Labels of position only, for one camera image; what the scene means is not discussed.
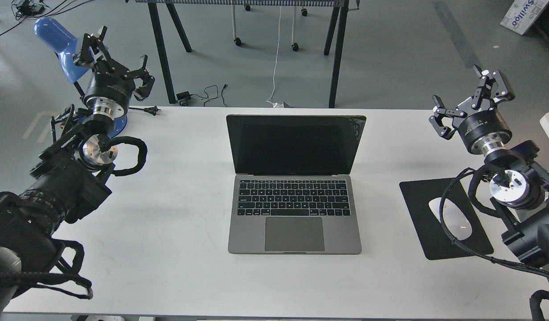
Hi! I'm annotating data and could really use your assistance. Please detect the black mouse pad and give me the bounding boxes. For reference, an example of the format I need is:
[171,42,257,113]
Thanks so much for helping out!
[399,177,494,260]

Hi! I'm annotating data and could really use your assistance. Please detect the white computer mouse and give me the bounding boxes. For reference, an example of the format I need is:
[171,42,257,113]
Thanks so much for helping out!
[429,198,472,240]

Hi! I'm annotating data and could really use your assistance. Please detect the black framed background table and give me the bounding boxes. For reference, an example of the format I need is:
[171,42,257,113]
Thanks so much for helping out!
[141,0,358,108]

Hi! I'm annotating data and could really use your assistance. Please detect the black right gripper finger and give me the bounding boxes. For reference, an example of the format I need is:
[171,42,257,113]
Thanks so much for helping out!
[429,95,467,140]
[471,65,515,110]

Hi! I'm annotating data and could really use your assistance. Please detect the blue plastic chair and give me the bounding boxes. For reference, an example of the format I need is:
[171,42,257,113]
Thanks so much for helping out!
[33,17,129,137]

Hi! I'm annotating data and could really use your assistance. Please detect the white cardboard box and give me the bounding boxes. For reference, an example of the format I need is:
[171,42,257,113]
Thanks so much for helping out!
[500,0,549,35]

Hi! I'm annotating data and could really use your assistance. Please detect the black power plug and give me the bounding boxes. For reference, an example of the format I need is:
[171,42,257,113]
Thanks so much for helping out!
[128,106,162,116]

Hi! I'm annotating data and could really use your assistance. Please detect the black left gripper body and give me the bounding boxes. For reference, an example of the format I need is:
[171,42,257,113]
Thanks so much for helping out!
[82,60,135,119]

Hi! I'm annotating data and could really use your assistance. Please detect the white rolling stand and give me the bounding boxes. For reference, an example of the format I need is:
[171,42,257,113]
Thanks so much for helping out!
[230,0,308,52]

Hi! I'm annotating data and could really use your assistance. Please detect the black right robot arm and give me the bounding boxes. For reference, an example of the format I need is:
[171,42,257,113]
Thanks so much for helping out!
[429,65,549,280]

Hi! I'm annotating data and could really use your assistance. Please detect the grey laptop computer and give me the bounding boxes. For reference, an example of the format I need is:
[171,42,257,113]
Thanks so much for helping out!
[226,115,366,255]

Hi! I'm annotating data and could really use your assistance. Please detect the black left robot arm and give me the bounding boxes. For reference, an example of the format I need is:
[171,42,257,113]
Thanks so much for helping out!
[0,27,155,316]

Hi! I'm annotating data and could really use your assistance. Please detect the black cable bundle on floor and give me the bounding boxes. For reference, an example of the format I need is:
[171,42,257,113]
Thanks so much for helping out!
[0,0,94,41]

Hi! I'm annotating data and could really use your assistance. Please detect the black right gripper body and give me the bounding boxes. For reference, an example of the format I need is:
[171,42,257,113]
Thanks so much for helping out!
[455,102,512,155]

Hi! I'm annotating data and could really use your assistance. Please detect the white hanging cable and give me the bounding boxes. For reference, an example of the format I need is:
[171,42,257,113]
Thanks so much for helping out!
[266,5,285,109]

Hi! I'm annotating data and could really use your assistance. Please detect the black power adapter with cable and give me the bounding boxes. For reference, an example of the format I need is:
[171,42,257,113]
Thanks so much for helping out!
[176,84,229,107]

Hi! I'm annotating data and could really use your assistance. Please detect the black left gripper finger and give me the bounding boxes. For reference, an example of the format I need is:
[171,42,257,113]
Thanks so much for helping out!
[74,26,110,69]
[124,55,155,101]

